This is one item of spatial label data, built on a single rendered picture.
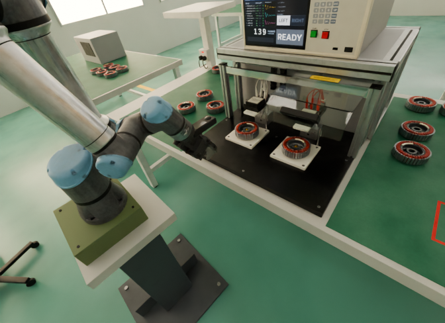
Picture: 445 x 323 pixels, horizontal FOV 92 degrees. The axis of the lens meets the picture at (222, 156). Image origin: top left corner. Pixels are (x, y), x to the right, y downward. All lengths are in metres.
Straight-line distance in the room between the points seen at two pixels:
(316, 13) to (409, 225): 0.70
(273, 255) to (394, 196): 0.84
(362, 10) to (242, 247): 1.32
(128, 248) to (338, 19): 0.97
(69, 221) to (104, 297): 0.89
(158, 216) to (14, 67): 0.56
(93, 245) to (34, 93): 0.46
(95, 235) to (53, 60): 0.50
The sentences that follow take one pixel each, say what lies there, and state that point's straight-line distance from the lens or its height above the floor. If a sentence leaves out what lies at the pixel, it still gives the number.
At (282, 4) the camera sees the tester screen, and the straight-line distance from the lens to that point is 0.91.
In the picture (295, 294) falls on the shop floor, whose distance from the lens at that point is 1.46.
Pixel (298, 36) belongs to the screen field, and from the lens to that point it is 0.90.
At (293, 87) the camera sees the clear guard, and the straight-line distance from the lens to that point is 0.77.
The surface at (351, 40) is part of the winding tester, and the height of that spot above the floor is 1.17.
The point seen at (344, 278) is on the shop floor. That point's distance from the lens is 1.54.
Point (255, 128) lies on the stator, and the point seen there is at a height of 0.82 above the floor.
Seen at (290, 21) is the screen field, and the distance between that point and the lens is 0.90.
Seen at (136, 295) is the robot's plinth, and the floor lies 0.02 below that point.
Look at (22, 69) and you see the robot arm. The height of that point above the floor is 1.29.
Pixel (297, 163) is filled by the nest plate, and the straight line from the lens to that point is 0.89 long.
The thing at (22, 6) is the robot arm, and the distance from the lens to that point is 0.66.
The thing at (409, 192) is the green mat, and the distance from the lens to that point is 0.95.
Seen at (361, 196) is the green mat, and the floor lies 0.75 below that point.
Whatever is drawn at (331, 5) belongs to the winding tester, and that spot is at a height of 1.26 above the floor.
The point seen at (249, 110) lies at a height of 0.88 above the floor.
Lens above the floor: 1.39
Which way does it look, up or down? 41 degrees down
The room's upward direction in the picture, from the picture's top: 10 degrees counter-clockwise
